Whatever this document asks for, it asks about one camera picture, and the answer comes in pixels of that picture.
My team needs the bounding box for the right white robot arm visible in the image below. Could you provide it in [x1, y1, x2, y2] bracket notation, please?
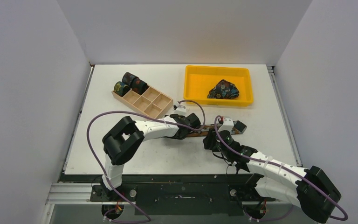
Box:
[203, 130, 342, 224]

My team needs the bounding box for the dark floral folded tie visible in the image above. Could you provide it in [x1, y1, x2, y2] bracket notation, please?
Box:
[207, 79, 240, 99]

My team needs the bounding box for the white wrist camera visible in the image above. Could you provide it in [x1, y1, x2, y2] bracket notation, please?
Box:
[173, 104, 187, 116]
[218, 117, 234, 132]

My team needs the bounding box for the orange grey floral tie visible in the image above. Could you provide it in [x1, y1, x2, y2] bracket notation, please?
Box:
[187, 120, 247, 138]

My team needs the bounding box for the aluminium frame rail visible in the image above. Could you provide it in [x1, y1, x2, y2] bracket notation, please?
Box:
[40, 183, 92, 224]

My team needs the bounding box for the yellow plastic bin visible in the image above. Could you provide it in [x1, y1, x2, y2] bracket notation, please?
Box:
[183, 65, 254, 107]

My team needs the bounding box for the red patterned rolled tie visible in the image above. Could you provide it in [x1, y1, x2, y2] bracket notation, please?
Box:
[131, 78, 149, 95]

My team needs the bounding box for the dark rolled tie rear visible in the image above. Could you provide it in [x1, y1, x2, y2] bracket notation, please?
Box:
[122, 72, 138, 87]

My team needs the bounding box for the wooden compartment tray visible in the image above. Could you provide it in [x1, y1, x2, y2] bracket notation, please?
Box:
[111, 87, 173, 119]

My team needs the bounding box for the yellow floral rolled tie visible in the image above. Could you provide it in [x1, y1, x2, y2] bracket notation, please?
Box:
[113, 81, 131, 97]

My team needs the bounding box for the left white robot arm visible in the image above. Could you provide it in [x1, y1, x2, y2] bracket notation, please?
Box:
[102, 113, 201, 201]

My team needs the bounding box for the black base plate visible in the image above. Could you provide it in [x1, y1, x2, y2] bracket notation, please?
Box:
[58, 174, 306, 217]

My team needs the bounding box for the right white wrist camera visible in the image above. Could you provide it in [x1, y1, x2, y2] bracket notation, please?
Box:
[218, 117, 234, 132]

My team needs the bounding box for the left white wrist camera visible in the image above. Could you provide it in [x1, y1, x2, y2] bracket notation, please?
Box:
[173, 104, 187, 116]

